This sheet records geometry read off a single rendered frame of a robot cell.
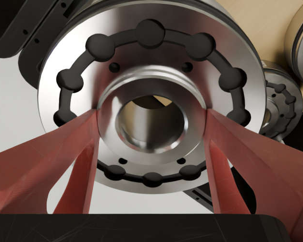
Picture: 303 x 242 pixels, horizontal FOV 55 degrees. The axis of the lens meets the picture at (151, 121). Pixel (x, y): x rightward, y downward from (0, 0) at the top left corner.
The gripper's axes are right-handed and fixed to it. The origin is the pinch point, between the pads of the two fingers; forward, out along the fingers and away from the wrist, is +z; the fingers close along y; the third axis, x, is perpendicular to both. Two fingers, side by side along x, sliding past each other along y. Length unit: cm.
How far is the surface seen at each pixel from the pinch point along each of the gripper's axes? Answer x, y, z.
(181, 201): 45, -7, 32
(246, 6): -0.1, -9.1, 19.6
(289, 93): 7.7, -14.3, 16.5
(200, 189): 14.7, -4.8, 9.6
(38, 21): -1.6, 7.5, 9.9
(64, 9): -2.4, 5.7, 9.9
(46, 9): -2.4, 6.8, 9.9
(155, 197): 43, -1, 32
